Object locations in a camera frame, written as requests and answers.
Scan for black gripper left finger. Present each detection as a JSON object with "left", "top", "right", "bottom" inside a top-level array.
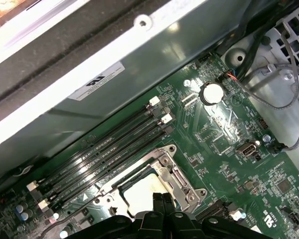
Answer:
[{"left": 77, "top": 193, "right": 168, "bottom": 239}]

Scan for metal socket cover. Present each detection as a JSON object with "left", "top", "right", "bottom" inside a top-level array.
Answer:
[{"left": 97, "top": 156, "right": 190, "bottom": 220}]

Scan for CPU socket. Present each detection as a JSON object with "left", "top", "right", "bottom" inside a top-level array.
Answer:
[{"left": 89, "top": 143, "right": 209, "bottom": 225}]

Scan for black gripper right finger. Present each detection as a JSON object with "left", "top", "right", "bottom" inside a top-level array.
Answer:
[{"left": 163, "top": 193, "right": 264, "bottom": 239}]

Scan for green motherboard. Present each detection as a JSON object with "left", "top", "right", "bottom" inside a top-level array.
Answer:
[{"left": 0, "top": 48, "right": 299, "bottom": 239}]

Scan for coloured wire bundle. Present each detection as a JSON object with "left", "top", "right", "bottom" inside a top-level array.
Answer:
[{"left": 224, "top": 72, "right": 241, "bottom": 82}]

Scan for black RAM slot white clips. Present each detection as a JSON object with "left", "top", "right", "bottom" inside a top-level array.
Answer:
[
  {"left": 38, "top": 114, "right": 174, "bottom": 211},
  {"left": 26, "top": 96, "right": 162, "bottom": 193}
]

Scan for silver CPU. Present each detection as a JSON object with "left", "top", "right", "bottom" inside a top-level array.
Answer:
[{"left": 121, "top": 171, "right": 166, "bottom": 216}]

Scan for grey braided cable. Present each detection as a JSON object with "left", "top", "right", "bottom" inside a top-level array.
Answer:
[
  {"left": 239, "top": 83, "right": 299, "bottom": 110},
  {"left": 280, "top": 33, "right": 299, "bottom": 152}
]

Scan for thick black cable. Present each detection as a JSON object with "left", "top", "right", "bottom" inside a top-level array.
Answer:
[{"left": 236, "top": 0, "right": 299, "bottom": 83}]

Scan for silver capacitor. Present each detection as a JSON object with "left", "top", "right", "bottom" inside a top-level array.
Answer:
[
  {"left": 21, "top": 210, "right": 35, "bottom": 223},
  {"left": 14, "top": 203, "right": 27, "bottom": 215}
]

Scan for metal drive cage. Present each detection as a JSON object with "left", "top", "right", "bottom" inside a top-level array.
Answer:
[{"left": 220, "top": 9, "right": 299, "bottom": 155}]

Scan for black PC case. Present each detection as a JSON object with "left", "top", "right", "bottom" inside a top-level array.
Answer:
[{"left": 0, "top": 0, "right": 299, "bottom": 182}]

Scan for silver USB port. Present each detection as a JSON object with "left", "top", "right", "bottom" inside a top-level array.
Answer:
[{"left": 235, "top": 143, "right": 259, "bottom": 160}]

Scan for silver coin battery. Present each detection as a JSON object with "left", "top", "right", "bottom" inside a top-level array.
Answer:
[{"left": 200, "top": 81, "right": 225, "bottom": 107}]

